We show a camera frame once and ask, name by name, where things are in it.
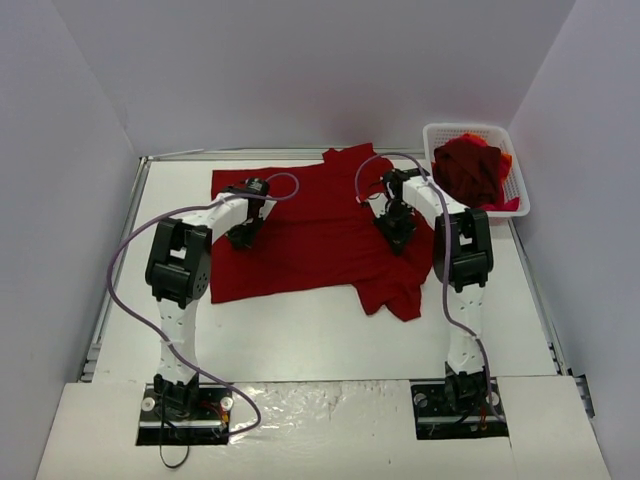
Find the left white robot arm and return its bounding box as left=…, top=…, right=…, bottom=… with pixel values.
left=145, top=177, right=275, bottom=418

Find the thin black cable loop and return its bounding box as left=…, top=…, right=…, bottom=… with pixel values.
left=158, top=439, right=191, bottom=470

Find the purple cable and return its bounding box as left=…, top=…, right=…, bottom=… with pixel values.
left=107, top=172, right=301, bottom=436
left=353, top=152, right=504, bottom=424

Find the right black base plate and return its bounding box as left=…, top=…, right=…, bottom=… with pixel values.
left=410, top=380, right=509, bottom=441

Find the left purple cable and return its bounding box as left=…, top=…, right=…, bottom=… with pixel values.
left=107, top=172, right=301, bottom=436

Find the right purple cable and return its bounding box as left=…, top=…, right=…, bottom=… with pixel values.
left=353, top=152, right=504, bottom=424

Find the white plastic basket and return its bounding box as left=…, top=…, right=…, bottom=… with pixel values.
left=422, top=122, right=530, bottom=218

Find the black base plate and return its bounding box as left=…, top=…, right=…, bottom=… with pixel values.
left=410, top=380, right=509, bottom=441
left=136, top=385, right=234, bottom=446

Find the dark red shirt in basket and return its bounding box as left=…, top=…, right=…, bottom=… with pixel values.
left=432, top=135, right=504, bottom=208

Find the orange shirt in basket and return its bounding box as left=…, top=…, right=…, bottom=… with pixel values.
left=459, top=134, right=517, bottom=211

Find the red t shirt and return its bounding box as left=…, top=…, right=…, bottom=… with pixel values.
left=210, top=143, right=434, bottom=322

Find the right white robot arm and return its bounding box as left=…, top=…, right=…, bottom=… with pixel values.
left=369, top=169, right=494, bottom=413

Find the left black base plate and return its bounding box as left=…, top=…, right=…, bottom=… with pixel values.
left=136, top=385, right=234, bottom=446

